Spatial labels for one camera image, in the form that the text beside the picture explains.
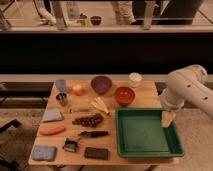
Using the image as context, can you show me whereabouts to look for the wooden table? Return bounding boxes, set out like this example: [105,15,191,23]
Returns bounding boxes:
[28,80,179,166]

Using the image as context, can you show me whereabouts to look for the yellow banana bunch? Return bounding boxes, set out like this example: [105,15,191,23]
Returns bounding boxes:
[91,97,110,115]

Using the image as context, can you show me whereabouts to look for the blue-grey cloth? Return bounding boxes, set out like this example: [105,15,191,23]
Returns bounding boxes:
[42,108,63,122]

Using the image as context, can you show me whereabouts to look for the metal utensil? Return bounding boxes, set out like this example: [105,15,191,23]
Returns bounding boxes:
[68,108,91,113]

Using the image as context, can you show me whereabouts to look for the blue-grey plastic cup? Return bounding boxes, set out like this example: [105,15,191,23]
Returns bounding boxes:
[55,79,67,93]

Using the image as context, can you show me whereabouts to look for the white paper cup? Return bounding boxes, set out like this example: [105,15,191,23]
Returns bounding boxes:
[129,72,142,88]

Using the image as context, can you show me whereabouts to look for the green plastic tray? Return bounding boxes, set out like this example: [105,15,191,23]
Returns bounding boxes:
[115,108,184,158]

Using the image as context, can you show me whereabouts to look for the purple bowl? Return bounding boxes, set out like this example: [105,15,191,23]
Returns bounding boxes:
[91,76,112,95]

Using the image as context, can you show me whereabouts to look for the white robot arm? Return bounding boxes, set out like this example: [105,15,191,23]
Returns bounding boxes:
[159,65,213,128]

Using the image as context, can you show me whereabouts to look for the small metal cup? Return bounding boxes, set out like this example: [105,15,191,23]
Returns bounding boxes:
[56,93,68,107]

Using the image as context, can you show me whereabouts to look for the bunch of dark grapes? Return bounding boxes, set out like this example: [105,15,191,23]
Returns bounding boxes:
[72,114,103,128]

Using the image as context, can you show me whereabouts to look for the blue sponge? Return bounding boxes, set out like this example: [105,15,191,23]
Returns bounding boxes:
[31,146,57,161]

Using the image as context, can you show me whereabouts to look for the orange carrot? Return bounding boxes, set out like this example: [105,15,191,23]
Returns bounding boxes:
[39,126,66,136]

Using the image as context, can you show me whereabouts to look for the black rectangular block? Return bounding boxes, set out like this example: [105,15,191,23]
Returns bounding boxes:
[84,147,109,160]

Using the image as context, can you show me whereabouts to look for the red bowl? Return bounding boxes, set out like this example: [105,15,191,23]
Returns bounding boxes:
[115,87,135,106]

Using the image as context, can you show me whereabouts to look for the dark bowl in background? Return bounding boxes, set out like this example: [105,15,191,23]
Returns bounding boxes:
[90,16,102,26]

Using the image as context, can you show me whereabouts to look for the small metal binder clip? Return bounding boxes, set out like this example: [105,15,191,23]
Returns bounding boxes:
[63,138,79,153]

